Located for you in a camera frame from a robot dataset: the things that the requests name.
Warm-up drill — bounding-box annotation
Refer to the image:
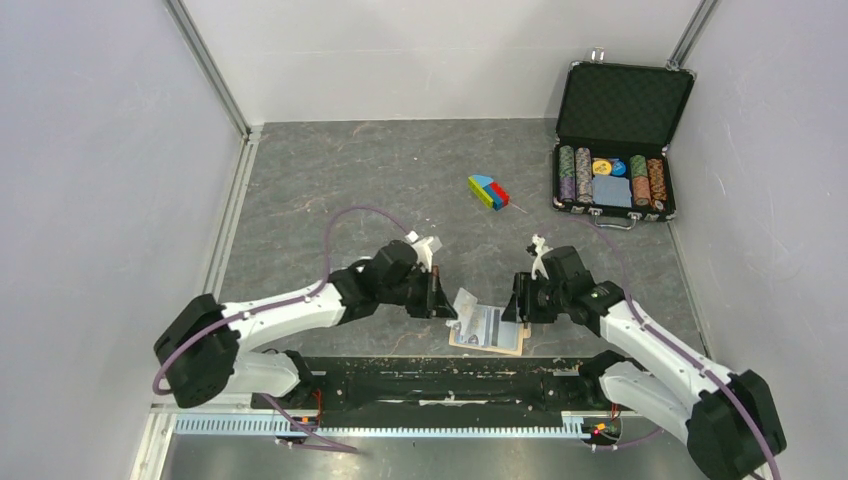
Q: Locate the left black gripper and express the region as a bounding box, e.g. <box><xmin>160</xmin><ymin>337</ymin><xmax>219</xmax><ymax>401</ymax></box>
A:
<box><xmin>379</xmin><ymin>264</ymin><xmax>457</xmax><ymax>319</ymax></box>

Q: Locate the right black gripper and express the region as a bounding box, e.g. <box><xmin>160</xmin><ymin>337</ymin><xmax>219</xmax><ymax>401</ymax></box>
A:
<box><xmin>501</xmin><ymin>271</ymin><xmax>569</xmax><ymax>324</ymax></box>

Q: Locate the beige card holder wallet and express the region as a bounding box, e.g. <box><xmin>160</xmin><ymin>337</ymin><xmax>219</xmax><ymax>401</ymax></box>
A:
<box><xmin>446</xmin><ymin>305</ymin><xmax>532</xmax><ymax>356</ymax></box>

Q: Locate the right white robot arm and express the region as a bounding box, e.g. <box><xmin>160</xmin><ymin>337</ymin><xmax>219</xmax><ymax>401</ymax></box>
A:
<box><xmin>503</xmin><ymin>236</ymin><xmax>787</xmax><ymax>479</ymax></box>

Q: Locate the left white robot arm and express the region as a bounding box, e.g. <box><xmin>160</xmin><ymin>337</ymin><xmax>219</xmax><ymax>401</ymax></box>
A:
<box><xmin>153</xmin><ymin>233</ymin><xmax>458</xmax><ymax>409</ymax></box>

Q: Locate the blue playing card deck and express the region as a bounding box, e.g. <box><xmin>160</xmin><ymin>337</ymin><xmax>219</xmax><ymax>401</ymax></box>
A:
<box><xmin>592</xmin><ymin>175</ymin><xmax>632</xmax><ymax>208</ymax></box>

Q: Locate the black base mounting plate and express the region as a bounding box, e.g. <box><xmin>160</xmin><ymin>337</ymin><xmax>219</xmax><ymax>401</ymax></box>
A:
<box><xmin>277</xmin><ymin>357</ymin><xmax>611</xmax><ymax>428</ymax></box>

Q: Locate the colourful toy brick block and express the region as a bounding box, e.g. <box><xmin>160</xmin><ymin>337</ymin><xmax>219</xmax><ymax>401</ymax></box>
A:
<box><xmin>468</xmin><ymin>174</ymin><xmax>510</xmax><ymax>211</ymax></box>

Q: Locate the grey pink chip stack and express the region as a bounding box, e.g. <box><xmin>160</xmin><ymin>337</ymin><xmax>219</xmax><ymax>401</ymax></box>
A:
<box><xmin>575</xmin><ymin>147</ymin><xmax>593</xmax><ymax>204</ymax></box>

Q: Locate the green purple chip stack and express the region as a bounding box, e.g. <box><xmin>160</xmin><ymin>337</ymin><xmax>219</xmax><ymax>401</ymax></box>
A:
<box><xmin>558</xmin><ymin>145</ymin><xmax>576</xmax><ymax>202</ymax></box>

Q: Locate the yellow dealer chip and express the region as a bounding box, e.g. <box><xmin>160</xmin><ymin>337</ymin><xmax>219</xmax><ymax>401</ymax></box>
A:
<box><xmin>592</xmin><ymin>158</ymin><xmax>613</xmax><ymax>175</ymax></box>

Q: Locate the green red chip stack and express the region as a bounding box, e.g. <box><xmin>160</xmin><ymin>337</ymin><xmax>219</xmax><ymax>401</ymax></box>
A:
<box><xmin>630</xmin><ymin>155</ymin><xmax>651</xmax><ymax>207</ymax></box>

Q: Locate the blue dealer chip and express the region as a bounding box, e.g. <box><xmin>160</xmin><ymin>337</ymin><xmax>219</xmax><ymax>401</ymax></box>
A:
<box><xmin>610</xmin><ymin>159</ymin><xmax>628</xmax><ymax>178</ymax></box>

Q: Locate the orange brown chip stack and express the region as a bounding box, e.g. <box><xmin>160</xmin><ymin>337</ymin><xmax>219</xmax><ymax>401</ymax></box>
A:
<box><xmin>646</xmin><ymin>158</ymin><xmax>668</xmax><ymax>211</ymax></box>

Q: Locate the black poker chip case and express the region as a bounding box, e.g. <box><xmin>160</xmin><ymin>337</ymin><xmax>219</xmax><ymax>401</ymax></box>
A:
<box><xmin>551</xmin><ymin>61</ymin><xmax>696</xmax><ymax>230</ymax></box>

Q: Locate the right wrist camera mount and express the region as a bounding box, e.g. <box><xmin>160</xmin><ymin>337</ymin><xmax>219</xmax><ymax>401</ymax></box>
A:
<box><xmin>526</xmin><ymin>234</ymin><xmax>552</xmax><ymax>280</ymax></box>

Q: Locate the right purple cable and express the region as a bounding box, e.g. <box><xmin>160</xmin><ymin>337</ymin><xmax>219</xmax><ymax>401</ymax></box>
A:
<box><xmin>536</xmin><ymin>215</ymin><xmax>783</xmax><ymax>480</ymax></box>

